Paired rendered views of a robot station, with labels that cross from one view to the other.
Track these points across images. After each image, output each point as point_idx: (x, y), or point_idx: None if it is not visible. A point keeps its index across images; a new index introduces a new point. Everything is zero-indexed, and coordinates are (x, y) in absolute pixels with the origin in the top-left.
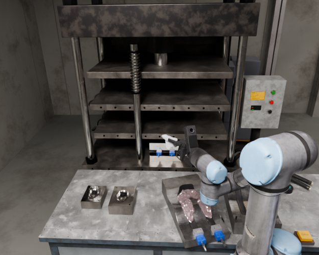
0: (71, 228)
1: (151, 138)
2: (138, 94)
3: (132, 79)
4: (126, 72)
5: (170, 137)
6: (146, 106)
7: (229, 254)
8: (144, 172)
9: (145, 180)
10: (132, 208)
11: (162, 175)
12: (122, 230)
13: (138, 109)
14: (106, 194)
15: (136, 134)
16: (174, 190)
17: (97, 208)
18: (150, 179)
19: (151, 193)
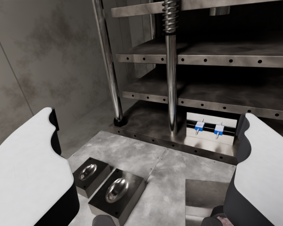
0: None
1: (190, 106)
2: (174, 37)
3: (164, 9)
4: (160, 2)
5: (34, 146)
6: (186, 57)
7: None
8: (172, 151)
9: (167, 165)
10: (124, 219)
11: (196, 164)
12: None
13: (172, 60)
14: (106, 175)
15: (169, 97)
16: (202, 212)
17: (84, 196)
18: (175, 165)
19: (168, 192)
